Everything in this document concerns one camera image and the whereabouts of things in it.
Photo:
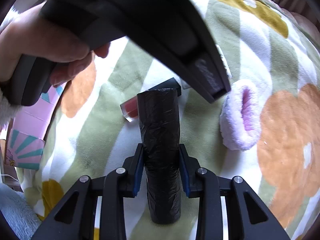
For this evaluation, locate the striped floral blanket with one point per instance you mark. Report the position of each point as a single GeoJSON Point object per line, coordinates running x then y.
{"type": "Point", "coordinates": [262, 55]}

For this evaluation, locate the small black box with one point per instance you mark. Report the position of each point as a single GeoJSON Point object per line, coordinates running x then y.
{"type": "Point", "coordinates": [170, 83]}

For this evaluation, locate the black trash bag roll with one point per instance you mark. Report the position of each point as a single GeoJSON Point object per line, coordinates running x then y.
{"type": "Point", "coordinates": [161, 150]}

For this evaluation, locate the grey fleece cloth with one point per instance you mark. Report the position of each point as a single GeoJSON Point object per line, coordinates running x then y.
{"type": "Point", "coordinates": [13, 212]}

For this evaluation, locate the pink lip gloss tube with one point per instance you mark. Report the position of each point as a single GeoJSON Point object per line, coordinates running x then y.
{"type": "Point", "coordinates": [130, 110]}

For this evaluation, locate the person's left hand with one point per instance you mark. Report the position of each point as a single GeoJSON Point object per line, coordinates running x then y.
{"type": "Point", "coordinates": [42, 42]}

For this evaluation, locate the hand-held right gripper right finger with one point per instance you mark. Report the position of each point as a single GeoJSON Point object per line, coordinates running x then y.
{"type": "Point", "coordinates": [183, 172]}

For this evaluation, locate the fuzzy lilac scrunchie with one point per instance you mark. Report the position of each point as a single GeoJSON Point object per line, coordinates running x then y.
{"type": "Point", "coordinates": [241, 117]}

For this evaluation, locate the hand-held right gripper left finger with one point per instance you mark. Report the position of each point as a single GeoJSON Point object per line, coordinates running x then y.
{"type": "Point", "coordinates": [138, 172]}

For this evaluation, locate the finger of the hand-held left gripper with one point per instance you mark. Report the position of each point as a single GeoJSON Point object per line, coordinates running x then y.
{"type": "Point", "coordinates": [195, 42]}

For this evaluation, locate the cardboard box with pink print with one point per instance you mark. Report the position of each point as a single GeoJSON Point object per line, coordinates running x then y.
{"type": "Point", "coordinates": [27, 140]}

